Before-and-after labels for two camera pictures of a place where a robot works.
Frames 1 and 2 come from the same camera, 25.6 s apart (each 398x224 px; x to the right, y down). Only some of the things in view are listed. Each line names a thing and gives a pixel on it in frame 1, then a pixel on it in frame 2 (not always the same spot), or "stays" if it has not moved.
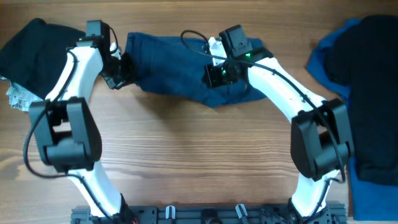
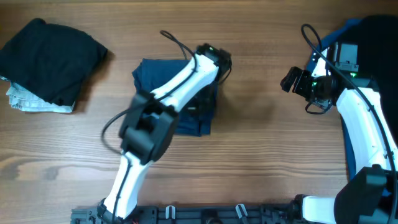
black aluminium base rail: x=210 y=214 stays
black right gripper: x=210 y=78 → x=303 y=75
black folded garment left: x=35 y=56 stays
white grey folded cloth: x=19 y=98 stays
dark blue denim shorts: x=177 y=64 → x=198 y=119
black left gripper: x=115 y=84 → x=196 y=108
